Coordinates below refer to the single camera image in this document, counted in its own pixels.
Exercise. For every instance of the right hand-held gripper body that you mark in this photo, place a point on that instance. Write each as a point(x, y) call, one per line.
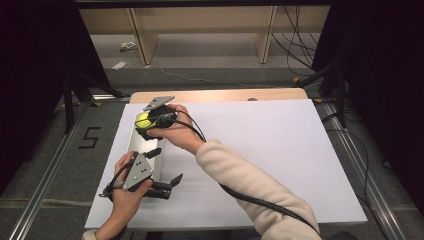
point(163, 116)

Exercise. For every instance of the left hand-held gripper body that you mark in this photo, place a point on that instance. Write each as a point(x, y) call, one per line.
point(138, 171)

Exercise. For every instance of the white plastic bin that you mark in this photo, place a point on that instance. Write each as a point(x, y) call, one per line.
point(144, 145)

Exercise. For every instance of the yellow tennis ball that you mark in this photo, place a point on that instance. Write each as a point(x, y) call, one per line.
point(143, 120)

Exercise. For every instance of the person's right hand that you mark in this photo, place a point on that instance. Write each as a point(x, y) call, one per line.
point(183, 133)

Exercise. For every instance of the person's left hand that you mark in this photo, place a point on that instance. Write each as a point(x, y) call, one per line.
point(125, 206)

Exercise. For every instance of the flat white paper scrap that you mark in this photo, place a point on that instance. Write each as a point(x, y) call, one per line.
point(119, 65)

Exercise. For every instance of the crumpled white paper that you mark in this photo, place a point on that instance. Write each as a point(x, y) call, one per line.
point(128, 45)

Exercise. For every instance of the light wooden desk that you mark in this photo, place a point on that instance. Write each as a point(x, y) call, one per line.
point(143, 40)

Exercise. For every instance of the black stand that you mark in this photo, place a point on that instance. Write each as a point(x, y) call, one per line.
point(340, 96)
point(69, 106)

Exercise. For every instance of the white foam board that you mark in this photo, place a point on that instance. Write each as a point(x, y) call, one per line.
point(266, 133)

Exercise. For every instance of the dark curtain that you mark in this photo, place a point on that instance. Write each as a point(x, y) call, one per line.
point(386, 83)
point(33, 83)

